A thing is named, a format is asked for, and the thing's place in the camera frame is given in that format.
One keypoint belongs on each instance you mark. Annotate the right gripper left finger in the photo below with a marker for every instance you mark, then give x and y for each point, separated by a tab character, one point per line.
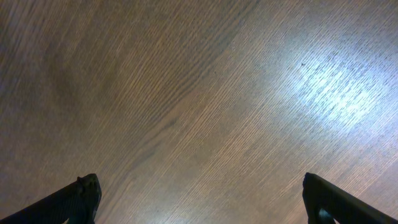
75	203

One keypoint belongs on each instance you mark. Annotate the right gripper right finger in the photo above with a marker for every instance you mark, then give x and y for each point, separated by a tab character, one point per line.
327	203

